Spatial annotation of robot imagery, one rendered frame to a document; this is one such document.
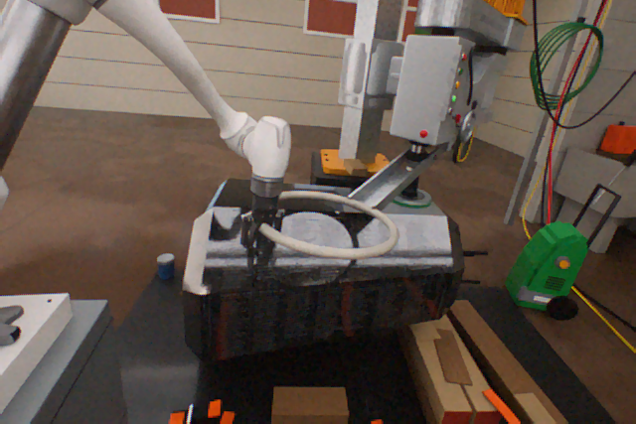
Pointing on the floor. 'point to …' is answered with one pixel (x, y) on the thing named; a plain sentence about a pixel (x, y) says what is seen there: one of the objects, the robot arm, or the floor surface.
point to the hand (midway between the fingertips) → (258, 255)
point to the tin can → (166, 266)
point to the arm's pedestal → (75, 375)
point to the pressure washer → (554, 264)
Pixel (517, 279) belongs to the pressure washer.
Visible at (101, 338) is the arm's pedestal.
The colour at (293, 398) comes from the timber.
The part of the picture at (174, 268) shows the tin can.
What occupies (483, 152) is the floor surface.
